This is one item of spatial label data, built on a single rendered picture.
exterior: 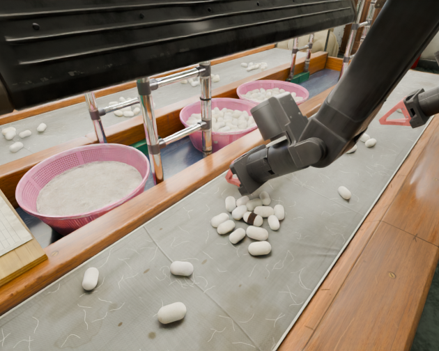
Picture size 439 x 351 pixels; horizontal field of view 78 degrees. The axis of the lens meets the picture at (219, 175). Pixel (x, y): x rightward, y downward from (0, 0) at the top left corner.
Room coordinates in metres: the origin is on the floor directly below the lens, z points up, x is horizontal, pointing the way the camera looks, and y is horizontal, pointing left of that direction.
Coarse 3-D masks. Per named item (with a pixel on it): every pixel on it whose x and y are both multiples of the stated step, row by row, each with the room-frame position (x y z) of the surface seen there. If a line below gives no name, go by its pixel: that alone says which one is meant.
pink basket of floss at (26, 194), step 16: (96, 144) 0.61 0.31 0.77; (112, 144) 0.61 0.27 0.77; (48, 160) 0.54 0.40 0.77; (64, 160) 0.56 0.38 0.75; (80, 160) 0.58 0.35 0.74; (96, 160) 0.59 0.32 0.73; (112, 160) 0.60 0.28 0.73; (128, 160) 0.59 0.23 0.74; (144, 160) 0.54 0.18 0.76; (32, 176) 0.49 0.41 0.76; (48, 176) 0.52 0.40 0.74; (144, 176) 0.52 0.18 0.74; (16, 192) 0.42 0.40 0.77; (32, 192) 0.45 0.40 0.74; (32, 208) 0.41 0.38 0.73; (112, 208) 0.39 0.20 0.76; (48, 224) 0.38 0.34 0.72; (64, 224) 0.36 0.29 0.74; (80, 224) 0.36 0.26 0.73
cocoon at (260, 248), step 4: (252, 244) 0.29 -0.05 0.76; (256, 244) 0.29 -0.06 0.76; (260, 244) 0.29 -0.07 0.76; (264, 244) 0.29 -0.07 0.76; (268, 244) 0.30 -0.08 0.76; (248, 248) 0.29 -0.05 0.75; (252, 248) 0.29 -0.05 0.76; (256, 248) 0.29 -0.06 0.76; (260, 248) 0.29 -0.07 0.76; (264, 248) 0.29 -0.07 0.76; (268, 248) 0.29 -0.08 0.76; (252, 252) 0.29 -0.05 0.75; (256, 252) 0.28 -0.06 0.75; (260, 252) 0.28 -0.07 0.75; (264, 252) 0.29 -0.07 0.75; (268, 252) 0.29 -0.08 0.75
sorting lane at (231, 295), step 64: (384, 128) 0.76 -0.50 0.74; (256, 192) 0.45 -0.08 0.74; (320, 192) 0.45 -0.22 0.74; (128, 256) 0.29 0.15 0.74; (192, 256) 0.29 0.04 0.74; (256, 256) 0.29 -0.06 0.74; (320, 256) 0.29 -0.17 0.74; (0, 320) 0.18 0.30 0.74; (64, 320) 0.18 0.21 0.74; (128, 320) 0.18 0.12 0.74; (192, 320) 0.18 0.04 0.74; (256, 320) 0.18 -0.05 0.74
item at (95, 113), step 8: (88, 96) 0.63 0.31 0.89; (88, 104) 0.62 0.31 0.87; (96, 104) 0.63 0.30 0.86; (120, 104) 0.68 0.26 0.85; (128, 104) 0.70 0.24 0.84; (96, 112) 0.63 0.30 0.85; (104, 112) 0.64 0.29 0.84; (96, 120) 0.63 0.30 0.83; (96, 128) 0.62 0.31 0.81; (96, 136) 0.63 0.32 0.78; (104, 136) 0.63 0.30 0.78; (160, 136) 0.75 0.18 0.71; (136, 144) 0.71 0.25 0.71; (144, 144) 0.71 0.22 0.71; (112, 152) 0.66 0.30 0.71; (144, 152) 0.71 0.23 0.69
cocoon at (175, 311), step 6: (162, 306) 0.19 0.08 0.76; (168, 306) 0.19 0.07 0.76; (174, 306) 0.19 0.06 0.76; (180, 306) 0.19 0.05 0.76; (162, 312) 0.18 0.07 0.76; (168, 312) 0.18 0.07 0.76; (174, 312) 0.18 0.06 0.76; (180, 312) 0.18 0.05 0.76; (162, 318) 0.18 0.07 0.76; (168, 318) 0.18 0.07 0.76; (174, 318) 0.18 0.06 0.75; (180, 318) 0.18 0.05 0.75
